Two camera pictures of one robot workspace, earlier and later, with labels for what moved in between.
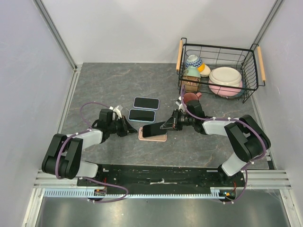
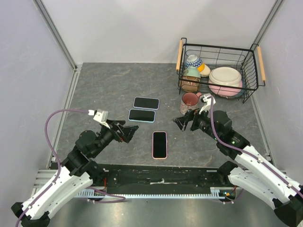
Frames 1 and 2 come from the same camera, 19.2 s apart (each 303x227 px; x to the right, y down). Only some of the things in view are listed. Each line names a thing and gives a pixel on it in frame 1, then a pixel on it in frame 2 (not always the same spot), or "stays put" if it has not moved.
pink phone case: x=161 y=137 to x=159 y=145
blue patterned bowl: x=193 y=60 stays put
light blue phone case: x=142 y=115 stays put
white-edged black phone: x=142 y=115 stays put
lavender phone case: x=146 y=103 stays put
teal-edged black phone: x=153 y=129 to x=159 y=144
